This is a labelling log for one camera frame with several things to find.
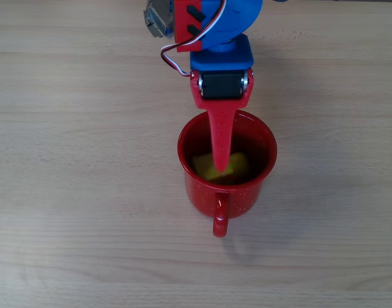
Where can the yellow green toy block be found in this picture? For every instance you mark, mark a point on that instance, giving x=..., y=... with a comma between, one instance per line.
x=203, y=165

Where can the blue red robot arm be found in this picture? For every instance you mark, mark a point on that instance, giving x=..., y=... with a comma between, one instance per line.
x=237, y=19

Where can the red speckled enamel mug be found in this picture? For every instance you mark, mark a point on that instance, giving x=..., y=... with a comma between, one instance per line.
x=202, y=192

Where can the grey duct tape patch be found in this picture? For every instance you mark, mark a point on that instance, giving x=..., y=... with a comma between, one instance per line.
x=155, y=19

